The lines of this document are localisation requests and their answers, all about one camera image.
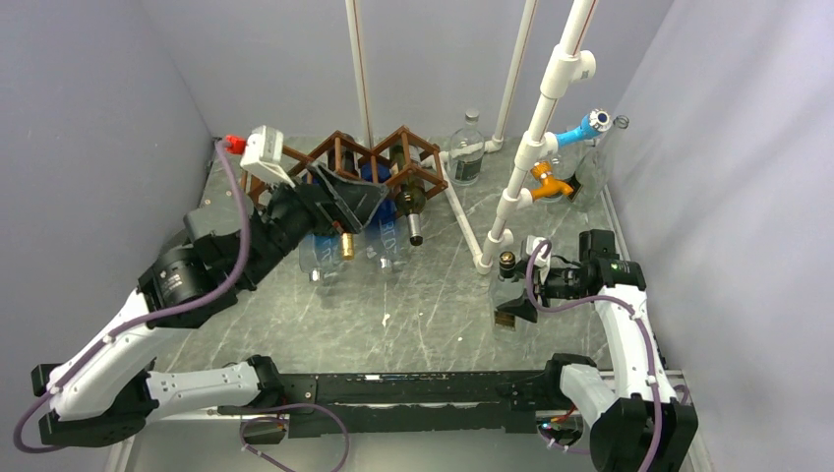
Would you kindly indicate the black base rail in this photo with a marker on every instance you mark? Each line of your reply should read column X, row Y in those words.
column 404, row 401

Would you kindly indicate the wide clear jar bottle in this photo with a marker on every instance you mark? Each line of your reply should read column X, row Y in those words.
column 564, row 160

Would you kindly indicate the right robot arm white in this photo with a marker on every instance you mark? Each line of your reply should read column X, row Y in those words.
column 637, row 422

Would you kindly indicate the clear bottle black cap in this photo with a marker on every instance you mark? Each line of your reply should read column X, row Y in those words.
column 509, row 284

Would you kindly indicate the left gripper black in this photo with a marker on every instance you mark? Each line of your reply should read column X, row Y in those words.
column 337, row 205

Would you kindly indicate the blue square bottle right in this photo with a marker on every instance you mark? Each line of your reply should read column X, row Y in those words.
column 382, row 235

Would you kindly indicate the brown wooden wine rack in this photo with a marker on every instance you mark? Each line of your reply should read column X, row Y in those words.
column 372, row 163

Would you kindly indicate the tall clear wine bottle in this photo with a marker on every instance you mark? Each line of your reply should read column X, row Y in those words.
column 595, row 167

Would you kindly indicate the green wine bottle silver cap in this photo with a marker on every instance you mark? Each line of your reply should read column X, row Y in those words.
column 410, row 198

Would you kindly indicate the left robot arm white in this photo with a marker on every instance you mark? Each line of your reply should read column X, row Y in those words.
column 108, row 391

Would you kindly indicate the orange pipe tap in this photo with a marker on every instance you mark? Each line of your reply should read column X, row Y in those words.
column 549, row 185

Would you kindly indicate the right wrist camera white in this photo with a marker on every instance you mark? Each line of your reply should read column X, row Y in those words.
column 538, row 250

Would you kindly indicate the blue pipe valve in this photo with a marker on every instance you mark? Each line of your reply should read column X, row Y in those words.
column 595, row 123

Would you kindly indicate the dark bottle gold cap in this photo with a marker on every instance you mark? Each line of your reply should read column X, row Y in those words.
column 348, row 164

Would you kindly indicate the standing clear flask bottle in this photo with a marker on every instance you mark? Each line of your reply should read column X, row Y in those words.
column 466, row 151

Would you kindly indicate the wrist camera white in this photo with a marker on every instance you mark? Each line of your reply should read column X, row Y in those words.
column 261, row 153
column 538, row 250

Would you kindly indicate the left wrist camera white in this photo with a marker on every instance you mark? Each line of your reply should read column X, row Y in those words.
column 261, row 153

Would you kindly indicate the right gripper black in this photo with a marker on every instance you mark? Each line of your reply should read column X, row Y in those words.
column 522, row 307

